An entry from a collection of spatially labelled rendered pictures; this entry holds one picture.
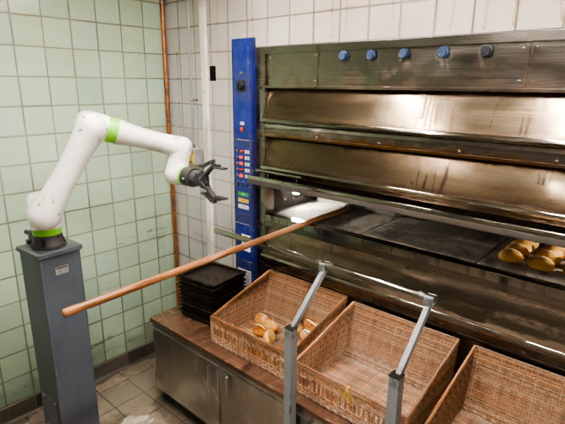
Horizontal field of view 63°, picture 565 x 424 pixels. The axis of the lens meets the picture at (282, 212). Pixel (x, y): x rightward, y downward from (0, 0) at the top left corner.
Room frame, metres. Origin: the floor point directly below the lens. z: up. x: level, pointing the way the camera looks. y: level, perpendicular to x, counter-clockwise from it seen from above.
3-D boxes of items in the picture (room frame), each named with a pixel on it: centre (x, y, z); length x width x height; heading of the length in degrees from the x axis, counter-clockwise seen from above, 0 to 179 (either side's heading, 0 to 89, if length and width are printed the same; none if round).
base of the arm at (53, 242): (2.02, 1.10, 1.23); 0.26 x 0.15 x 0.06; 52
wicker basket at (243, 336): (2.21, 0.02, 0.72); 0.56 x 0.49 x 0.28; 49
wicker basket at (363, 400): (1.80, -0.42, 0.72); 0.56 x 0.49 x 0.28; 49
